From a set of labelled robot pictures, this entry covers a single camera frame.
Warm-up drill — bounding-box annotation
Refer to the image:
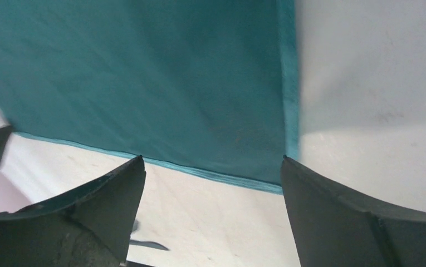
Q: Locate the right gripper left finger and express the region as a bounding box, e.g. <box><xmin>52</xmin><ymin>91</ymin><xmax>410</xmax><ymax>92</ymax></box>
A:
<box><xmin>0</xmin><ymin>156</ymin><xmax>146</xmax><ymax>266</ymax></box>

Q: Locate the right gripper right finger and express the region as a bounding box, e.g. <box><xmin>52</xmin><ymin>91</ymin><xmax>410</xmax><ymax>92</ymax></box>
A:
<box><xmin>280</xmin><ymin>157</ymin><xmax>426</xmax><ymax>267</ymax></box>

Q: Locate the teal cloth napkin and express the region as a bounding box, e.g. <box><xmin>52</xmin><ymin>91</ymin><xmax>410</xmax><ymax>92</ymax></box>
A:
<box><xmin>0</xmin><ymin>1</ymin><xmax>299</xmax><ymax>194</ymax></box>

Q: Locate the dark plastic knife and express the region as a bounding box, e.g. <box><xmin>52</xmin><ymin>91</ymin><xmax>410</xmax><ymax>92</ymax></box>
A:
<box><xmin>130</xmin><ymin>239</ymin><xmax>170</xmax><ymax>251</ymax></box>

